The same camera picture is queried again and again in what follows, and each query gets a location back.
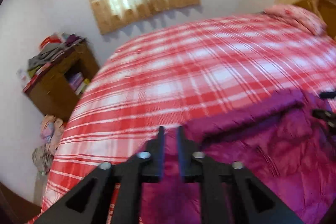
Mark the pink floral folded quilt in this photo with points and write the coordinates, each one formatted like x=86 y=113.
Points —
x=298 y=17

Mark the purple puffer jacket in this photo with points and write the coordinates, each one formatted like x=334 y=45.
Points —
x=277 y=139

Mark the clothes heap on floor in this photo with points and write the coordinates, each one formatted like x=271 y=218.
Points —
x=52 y=129

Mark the wooden bed headboard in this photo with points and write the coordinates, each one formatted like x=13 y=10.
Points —
x=325 y=10

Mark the white card on desk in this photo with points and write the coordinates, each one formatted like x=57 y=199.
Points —
x=23 y=77

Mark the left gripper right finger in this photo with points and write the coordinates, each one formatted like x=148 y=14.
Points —
x=230 y=193

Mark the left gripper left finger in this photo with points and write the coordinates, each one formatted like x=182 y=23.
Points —
x=89 y=201

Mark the red white plaid bedspread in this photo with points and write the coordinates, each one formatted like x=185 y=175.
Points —
x=171 y=76

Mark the pile of clothes on desk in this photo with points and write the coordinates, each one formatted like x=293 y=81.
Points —
x=51 y=48

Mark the brown wooden desk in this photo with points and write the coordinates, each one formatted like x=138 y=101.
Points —
x=50 y=91

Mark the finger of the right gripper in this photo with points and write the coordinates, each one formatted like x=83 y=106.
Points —
x=328 y=95
x=327 y=116

